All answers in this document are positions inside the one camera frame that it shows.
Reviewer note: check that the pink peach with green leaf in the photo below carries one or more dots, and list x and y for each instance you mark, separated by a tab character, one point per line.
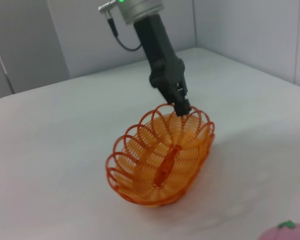
285	233

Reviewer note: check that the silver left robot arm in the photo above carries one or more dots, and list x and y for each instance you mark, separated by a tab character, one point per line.
142	10

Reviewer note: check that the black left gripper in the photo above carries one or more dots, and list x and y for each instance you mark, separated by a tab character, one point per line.
157	50

